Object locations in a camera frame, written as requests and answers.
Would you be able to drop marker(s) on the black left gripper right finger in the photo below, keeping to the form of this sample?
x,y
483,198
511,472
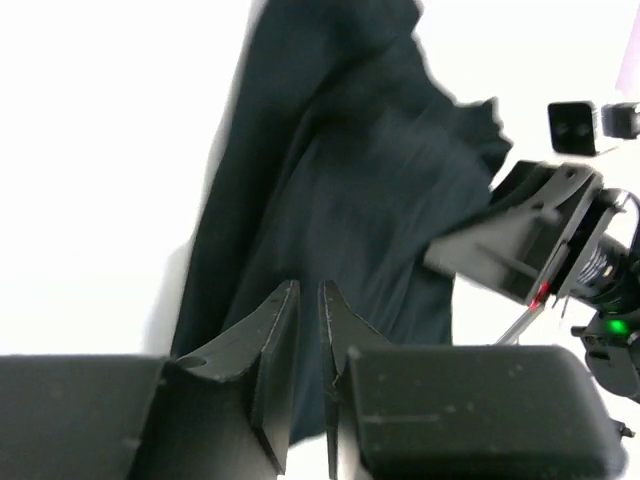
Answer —
x,y
341,329

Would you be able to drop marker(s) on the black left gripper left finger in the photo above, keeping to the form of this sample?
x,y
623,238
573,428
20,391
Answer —
x,y
232,398

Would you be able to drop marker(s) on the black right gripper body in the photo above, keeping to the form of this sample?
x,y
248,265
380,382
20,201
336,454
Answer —
x,y
518,243

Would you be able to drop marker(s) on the black t-shirt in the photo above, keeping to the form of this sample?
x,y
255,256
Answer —
x,y
342,162

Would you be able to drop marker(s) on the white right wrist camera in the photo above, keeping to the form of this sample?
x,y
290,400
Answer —
x,y
587,129

